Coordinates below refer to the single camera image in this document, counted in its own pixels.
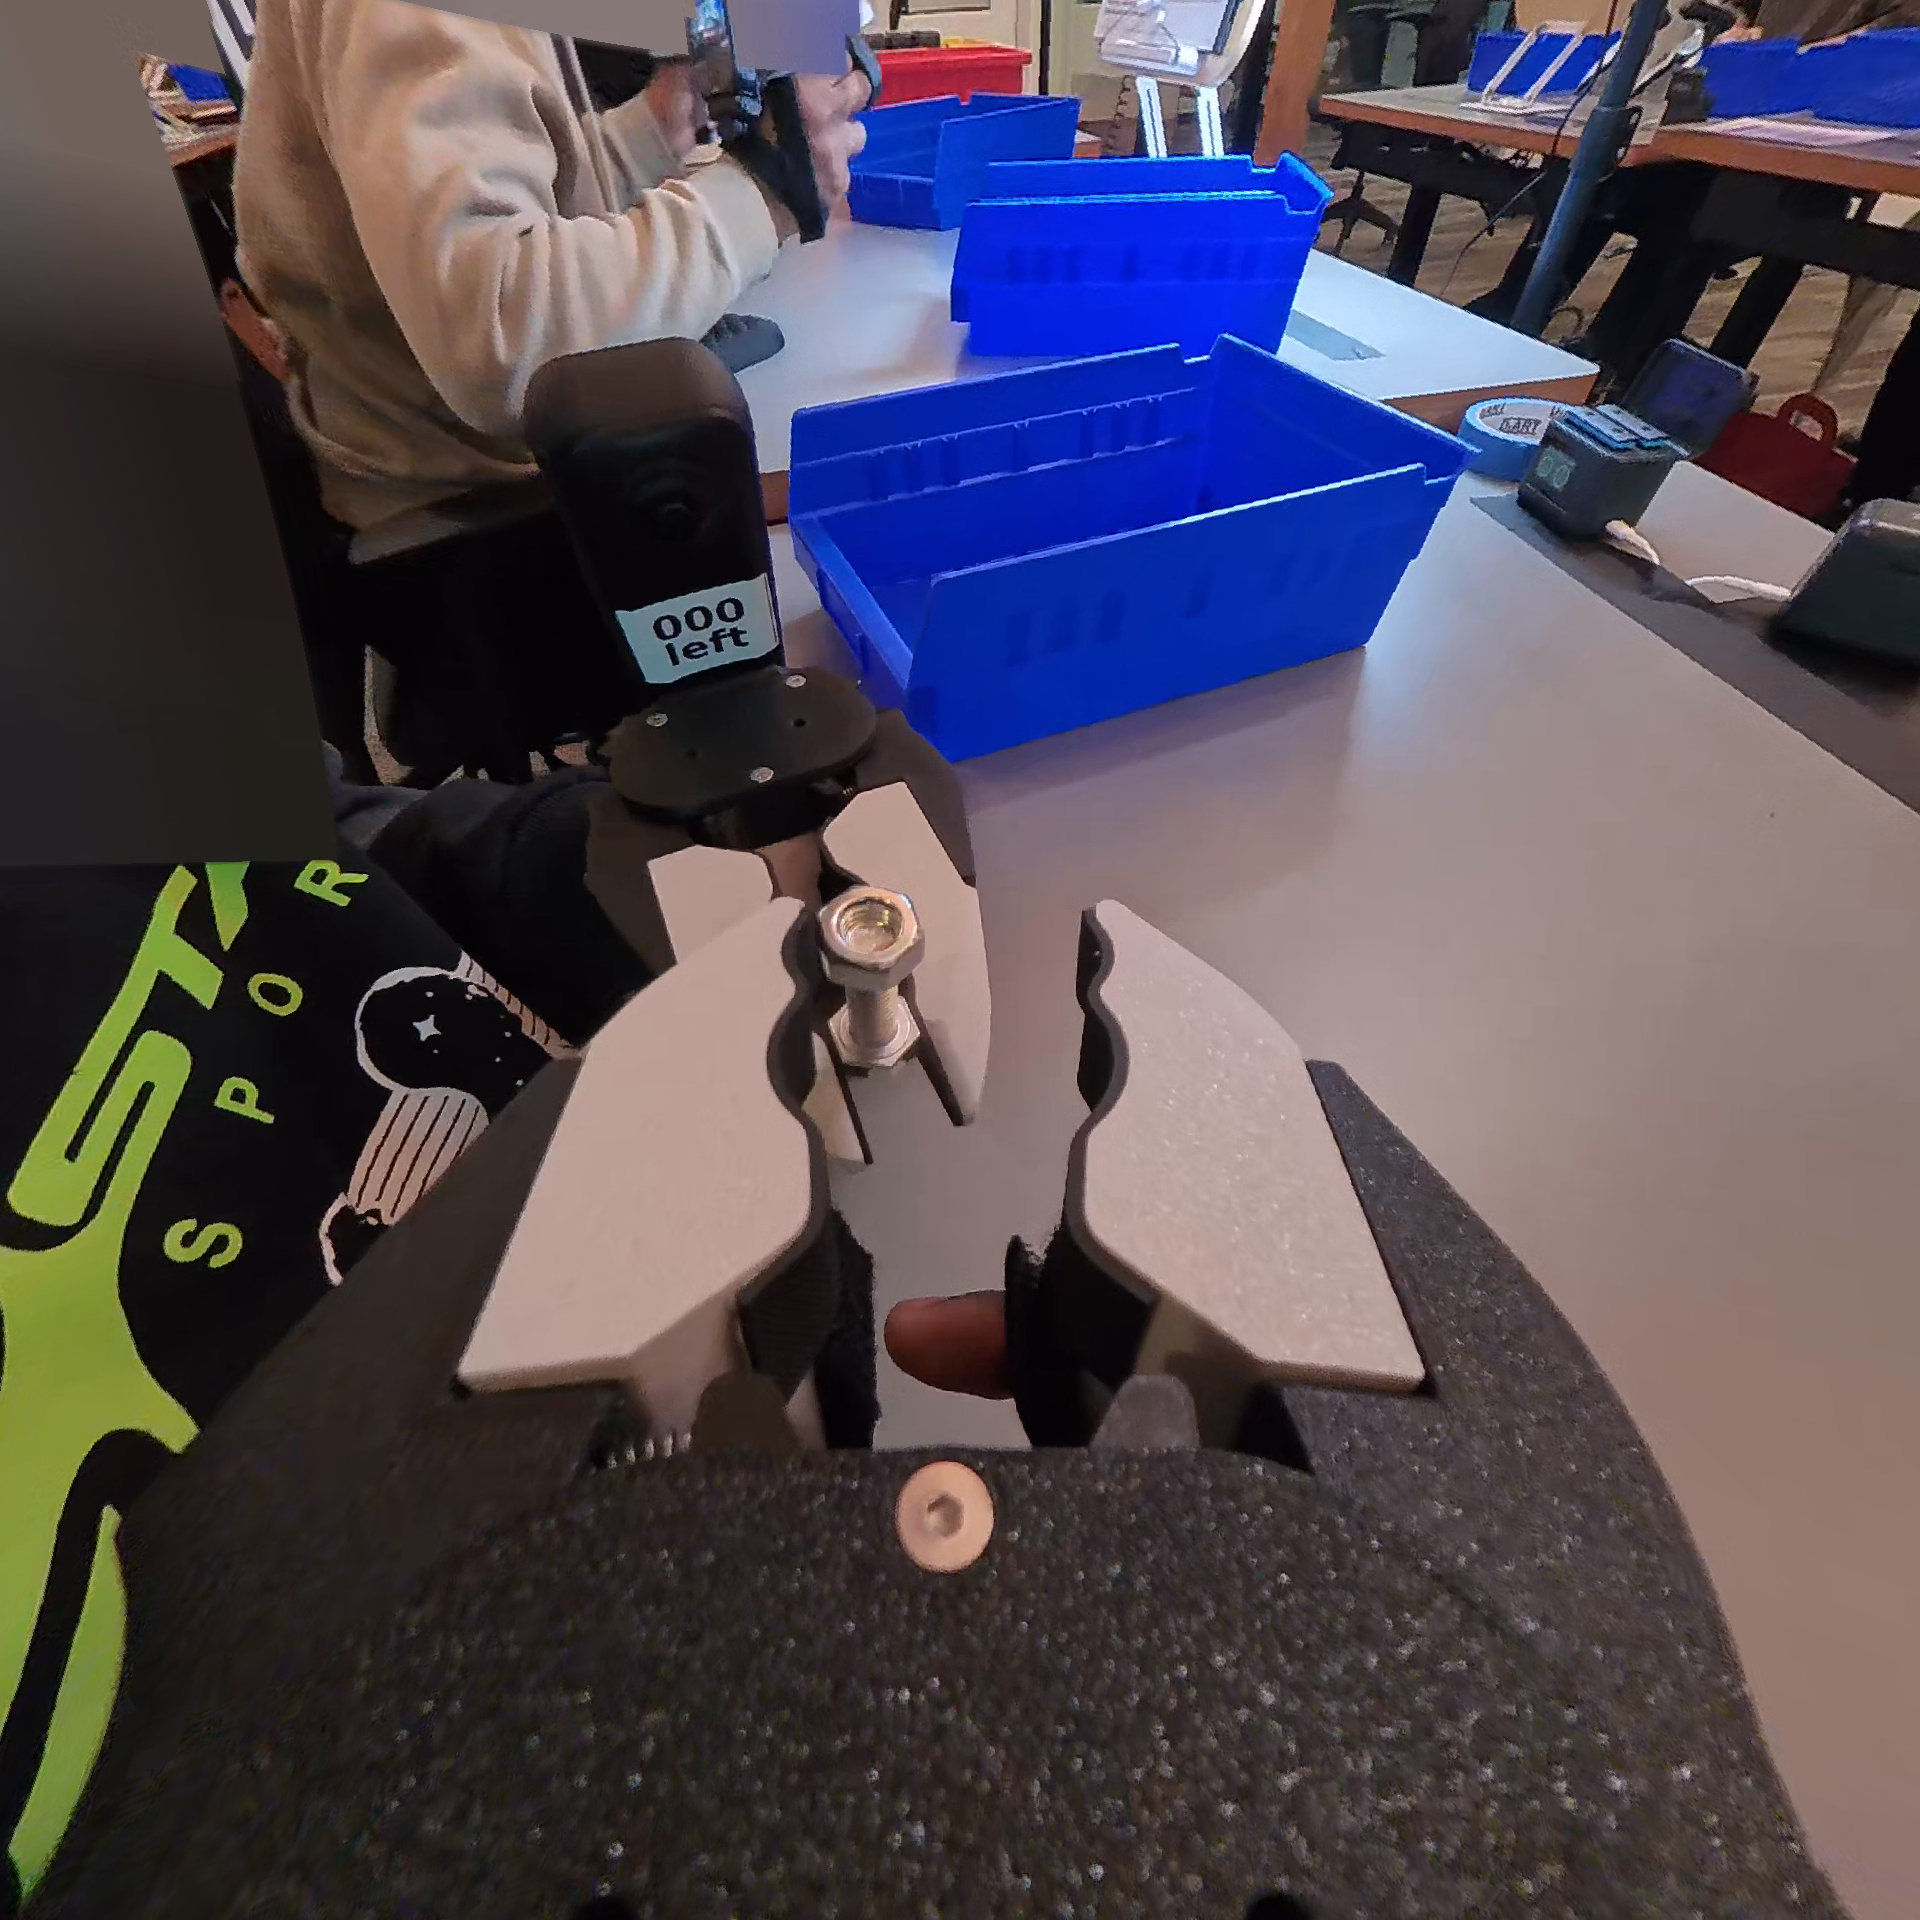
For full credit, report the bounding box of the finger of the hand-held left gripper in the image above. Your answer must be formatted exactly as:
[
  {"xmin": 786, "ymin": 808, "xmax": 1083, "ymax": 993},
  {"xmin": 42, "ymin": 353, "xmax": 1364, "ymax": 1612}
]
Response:
[
  {"xmin": 820, "ymin": 785, "xmax": 994, "ymax": 1128},
  {"xmin": 643, "ymin": 844, "xmax": 877, "ymax": 1166}
]

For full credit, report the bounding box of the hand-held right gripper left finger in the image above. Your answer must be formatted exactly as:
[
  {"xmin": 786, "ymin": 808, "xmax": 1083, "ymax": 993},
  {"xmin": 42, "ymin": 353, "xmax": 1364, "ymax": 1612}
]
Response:
[{"xmin": 457, "ymin": 895, "xmax": 889, "ymax": 1448}]

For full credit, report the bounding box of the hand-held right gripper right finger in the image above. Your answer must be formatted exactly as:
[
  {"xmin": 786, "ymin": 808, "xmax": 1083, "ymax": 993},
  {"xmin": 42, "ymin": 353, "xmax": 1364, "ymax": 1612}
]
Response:
[{"xmin": 999, "ymin": 895, "xmax": 1427, "ymax": 1452}]

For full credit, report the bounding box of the silver hex bolt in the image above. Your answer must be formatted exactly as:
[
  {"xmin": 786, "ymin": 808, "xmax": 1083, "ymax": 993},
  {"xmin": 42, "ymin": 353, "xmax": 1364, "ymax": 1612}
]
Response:
[{"xmin": 842, "ymin": 978, "xmax": 916, "ymax": 1076}]

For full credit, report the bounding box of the blue plastic bin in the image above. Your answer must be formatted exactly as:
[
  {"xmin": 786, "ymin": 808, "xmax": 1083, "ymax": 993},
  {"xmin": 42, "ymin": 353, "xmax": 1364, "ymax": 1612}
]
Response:
[
  {"xmin": 1466, "ymin": 32, "xmax": 1624, "ymax": 98},
  {"xmin": 952, "ymin": 157, "xmax": 1337, "ymax": 361},
  {"xmin": 786, "ymin": 335, "xmax": 1473, "ymax": 760},
  {"xmin": 851, "ymin": 96, "xmax": 1081, "ymax": 233},
  {"xmin": 1697, "ymin": 32, "xmax": 1920, "ymax": 127}
]

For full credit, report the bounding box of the person's left forearm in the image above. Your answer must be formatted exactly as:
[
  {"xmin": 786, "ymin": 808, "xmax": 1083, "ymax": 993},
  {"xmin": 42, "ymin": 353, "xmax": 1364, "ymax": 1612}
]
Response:
[{"xmin": 331, "ymin": 775, "xmax": 663, "ymax": 1038}]

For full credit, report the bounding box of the black printed shirt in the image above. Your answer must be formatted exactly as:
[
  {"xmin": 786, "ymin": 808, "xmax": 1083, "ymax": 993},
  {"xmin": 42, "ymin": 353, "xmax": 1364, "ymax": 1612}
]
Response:
[{"xmin": 0, "ymin": 855, "xmax": 588, "ymax": 1893}]

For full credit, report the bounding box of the red plastic bin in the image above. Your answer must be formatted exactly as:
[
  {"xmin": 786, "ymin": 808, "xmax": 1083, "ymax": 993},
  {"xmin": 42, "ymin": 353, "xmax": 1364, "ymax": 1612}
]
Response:
[{"xmin": 872, "ymin": 44, "xmax": 1031, "ymax": 106}]

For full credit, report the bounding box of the roll-up banner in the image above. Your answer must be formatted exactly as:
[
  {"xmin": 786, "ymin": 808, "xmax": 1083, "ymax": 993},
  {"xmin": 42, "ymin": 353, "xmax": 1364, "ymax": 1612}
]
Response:
[{"xmin": 1095, "ymin": 0, "xmax": 1239, "ymax": 157}]

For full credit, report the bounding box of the blue tape roll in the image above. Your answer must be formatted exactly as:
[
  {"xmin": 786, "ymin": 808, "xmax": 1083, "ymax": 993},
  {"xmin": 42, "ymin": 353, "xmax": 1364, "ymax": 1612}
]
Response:
[{"xmin": 1464, "ymin": 397, "xmax": 1577, "ymax": 482}]

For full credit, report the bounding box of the black and blue device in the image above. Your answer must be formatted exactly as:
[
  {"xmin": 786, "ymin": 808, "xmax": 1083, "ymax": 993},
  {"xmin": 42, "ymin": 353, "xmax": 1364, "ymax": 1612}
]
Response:
[{"xmin": 1516, "ymin": 407, "xmax": 1690, "ymax": 542}]

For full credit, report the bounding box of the grey tool case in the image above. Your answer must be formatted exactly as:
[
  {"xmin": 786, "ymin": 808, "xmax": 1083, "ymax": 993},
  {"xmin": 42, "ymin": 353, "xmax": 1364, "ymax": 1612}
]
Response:
[{"xmin": 1771, "ymin": 498, "xmax": 1920, "ymax": 668}]

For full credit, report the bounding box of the red bag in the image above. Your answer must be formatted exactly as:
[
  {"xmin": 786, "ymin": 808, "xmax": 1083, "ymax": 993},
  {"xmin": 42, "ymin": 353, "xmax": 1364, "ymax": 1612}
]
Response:
[{"xmin": 1713, "ymin": 390, "xmax": 1863, "ymax": 527}]

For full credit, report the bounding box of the dark blue bag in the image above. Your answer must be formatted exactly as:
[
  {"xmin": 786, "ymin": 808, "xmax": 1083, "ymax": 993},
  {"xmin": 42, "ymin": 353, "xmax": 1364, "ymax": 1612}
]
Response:
[{"xmin": 1620, "ymin": 335, "xmax": 1762, "ymax": 457}]

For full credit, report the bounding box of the studio light on stand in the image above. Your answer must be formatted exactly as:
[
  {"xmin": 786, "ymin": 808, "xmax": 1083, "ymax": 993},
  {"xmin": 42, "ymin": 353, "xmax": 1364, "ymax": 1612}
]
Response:
[{"xmin": 1501, "ymin": 0, "xmax": 1682, "ymax": 337}]

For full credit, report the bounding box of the long wooden desk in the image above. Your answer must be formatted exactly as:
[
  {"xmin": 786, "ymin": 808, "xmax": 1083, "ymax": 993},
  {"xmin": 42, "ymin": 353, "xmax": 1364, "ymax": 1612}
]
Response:
[{"xmin": 1314, "ymin": 84, "xmax": 1920, "ymax": 361}]

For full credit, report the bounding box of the white cable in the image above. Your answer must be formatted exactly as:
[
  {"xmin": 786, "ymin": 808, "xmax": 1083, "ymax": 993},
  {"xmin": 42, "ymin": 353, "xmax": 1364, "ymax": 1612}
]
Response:
[{"xmin": 1607, "ymin": 516, "xmax": 1801, "ymax": 616}]

